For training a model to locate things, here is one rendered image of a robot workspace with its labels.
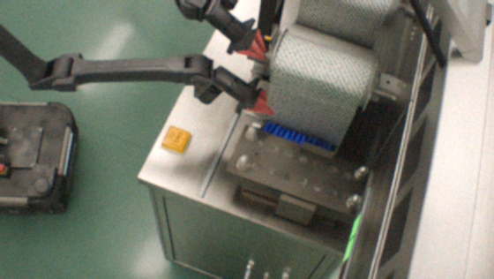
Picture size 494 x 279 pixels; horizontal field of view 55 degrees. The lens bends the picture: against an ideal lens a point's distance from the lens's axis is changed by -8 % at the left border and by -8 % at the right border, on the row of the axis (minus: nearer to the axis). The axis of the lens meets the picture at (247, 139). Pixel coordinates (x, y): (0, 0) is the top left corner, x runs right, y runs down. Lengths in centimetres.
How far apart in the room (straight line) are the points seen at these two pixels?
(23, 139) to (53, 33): 93
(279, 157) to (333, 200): 19
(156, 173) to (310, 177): 46
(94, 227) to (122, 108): 68
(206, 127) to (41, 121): 112
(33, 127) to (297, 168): 145
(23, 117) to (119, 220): 68
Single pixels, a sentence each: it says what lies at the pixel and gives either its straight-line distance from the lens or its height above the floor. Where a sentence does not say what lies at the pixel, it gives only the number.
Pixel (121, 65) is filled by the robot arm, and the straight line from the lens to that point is 139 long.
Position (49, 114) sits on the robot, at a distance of 254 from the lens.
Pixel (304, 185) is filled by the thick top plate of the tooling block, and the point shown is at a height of 103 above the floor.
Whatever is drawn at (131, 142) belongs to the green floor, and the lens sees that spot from 266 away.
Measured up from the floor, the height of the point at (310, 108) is 116.
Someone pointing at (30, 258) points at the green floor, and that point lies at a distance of 252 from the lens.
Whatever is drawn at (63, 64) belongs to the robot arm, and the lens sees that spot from 145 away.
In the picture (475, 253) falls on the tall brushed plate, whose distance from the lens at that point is 102.
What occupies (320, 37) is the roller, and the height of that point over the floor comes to 123.
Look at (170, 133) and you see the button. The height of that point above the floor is 92.
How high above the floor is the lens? 229
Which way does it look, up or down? 59 degrees down
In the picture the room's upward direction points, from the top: 9 degrees clockwise
